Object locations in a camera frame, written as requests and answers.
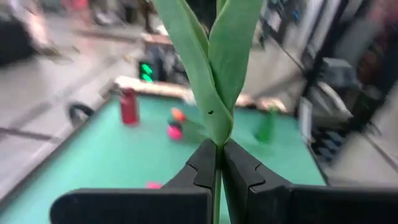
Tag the orange artificial tulip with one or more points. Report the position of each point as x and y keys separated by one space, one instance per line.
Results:
x=202 y=93
x=178 y=114

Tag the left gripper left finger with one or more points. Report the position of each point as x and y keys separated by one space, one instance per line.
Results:
x=199 y=174

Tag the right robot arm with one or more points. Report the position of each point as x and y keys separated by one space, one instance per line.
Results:
x=161 y=65

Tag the red ribbed glass vase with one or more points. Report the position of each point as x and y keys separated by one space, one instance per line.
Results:
x=129 y=109

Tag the green glass vase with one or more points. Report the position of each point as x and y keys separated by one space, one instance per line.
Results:
x=265 y=129

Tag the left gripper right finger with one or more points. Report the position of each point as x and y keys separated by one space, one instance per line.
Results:
x=242 y=180

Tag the teal table mat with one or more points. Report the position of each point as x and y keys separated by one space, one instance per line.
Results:
x=93 y=155

